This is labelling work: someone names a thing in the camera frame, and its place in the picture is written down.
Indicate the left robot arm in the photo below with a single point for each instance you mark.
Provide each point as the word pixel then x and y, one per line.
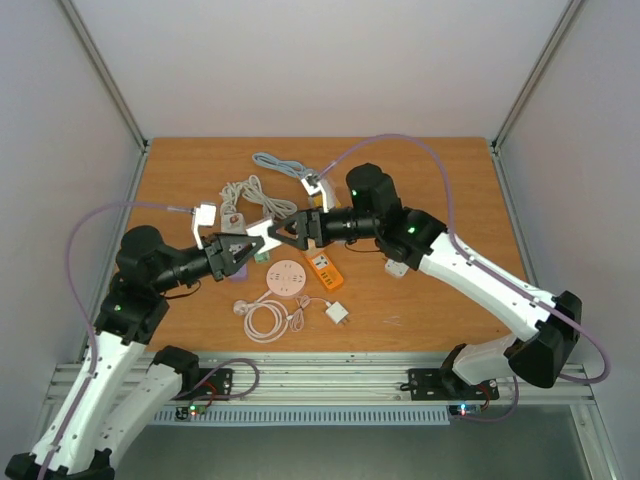
pixel 92 431

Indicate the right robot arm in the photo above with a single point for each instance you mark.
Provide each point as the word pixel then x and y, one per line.
pixel 542 326

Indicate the green plug adapter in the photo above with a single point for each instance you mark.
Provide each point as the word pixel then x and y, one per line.
pixel 262 257

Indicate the white cube socket with flower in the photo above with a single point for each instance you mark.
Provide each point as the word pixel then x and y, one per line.
pixel 233 223

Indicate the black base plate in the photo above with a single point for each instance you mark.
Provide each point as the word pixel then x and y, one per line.
pixel 217 386
pixel 431 384

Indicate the blue slotted cable duct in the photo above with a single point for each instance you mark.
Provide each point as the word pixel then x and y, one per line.
pixel 286 416

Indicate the small white grey adapter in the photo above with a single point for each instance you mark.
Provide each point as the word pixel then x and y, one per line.
pixel 260 229

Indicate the orange power strip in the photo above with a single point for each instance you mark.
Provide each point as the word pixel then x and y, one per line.
pixel 324 269

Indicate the white USB charger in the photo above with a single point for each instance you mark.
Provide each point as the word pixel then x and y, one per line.
pixel 337 313

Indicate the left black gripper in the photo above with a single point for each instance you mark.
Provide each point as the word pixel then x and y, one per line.
pixel 219 249

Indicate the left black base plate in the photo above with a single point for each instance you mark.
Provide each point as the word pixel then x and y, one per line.
pixel 217 386

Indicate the white square plug adapter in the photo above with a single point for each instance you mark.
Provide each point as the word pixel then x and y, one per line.
pixel 396 269

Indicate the purple power strip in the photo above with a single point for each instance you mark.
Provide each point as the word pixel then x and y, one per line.
pixel 241 275

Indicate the yellow cube socket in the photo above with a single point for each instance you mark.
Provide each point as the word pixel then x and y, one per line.
pixel 317 199

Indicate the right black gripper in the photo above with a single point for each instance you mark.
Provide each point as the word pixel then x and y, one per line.
pixel 313 228

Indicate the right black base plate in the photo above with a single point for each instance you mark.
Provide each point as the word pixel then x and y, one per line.
pixel 431 384

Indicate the pink round power socket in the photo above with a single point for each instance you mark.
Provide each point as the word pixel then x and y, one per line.
pixel 286 279

